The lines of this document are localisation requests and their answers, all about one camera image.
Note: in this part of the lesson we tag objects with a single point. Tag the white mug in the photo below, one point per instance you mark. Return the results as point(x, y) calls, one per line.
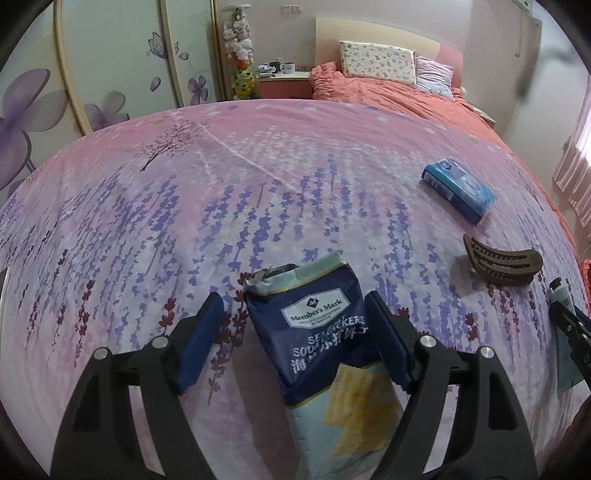
point(288, 68)

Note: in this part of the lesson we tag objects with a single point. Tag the floral sliding door wardrobe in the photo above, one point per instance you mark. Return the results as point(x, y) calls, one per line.
point(106, 60)

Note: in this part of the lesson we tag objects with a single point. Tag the teal wrapper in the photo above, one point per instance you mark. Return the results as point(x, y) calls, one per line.
point(567, 369)

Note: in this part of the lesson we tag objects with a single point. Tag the column of plush toys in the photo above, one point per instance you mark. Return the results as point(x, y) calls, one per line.
point(240, 50)

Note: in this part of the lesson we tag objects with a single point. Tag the navy cracker packet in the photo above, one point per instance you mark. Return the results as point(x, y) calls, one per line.
point(323, 350)

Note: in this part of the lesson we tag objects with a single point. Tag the white floral pillow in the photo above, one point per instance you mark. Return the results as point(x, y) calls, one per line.
point(376, 62)

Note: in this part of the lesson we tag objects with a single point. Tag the coral bed duvet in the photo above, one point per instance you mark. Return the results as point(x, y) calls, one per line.
point(397, 94)

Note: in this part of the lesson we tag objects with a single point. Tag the blue tissue pack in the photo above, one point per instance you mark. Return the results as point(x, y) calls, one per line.
point(459, 189)

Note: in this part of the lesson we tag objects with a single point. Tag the brown hair clip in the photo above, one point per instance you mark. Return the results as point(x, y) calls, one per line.
point(503, 265)

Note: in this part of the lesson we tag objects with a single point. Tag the pink curtain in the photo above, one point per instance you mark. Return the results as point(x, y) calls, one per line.
point(575, 180)

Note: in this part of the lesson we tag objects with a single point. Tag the pink floral printed blanket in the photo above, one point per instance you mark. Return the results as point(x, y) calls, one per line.
point(231, 207)

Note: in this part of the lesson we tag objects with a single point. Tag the beige and pink headboard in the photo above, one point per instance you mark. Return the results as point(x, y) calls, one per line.
point(369, 32)

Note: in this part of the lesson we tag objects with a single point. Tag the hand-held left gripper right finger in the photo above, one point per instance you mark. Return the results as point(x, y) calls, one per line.
point(390, 341)

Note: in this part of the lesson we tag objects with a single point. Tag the white wall socket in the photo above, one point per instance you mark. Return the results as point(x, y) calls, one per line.
point(292, 8)

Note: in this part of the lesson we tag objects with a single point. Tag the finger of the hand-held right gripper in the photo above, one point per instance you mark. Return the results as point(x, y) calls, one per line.
point(579, 332)

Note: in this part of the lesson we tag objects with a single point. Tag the pink striped pillow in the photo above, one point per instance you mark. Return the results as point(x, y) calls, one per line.
point(434, 74)

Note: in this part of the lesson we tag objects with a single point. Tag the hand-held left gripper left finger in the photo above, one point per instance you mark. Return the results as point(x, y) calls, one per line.
point(201, 344)

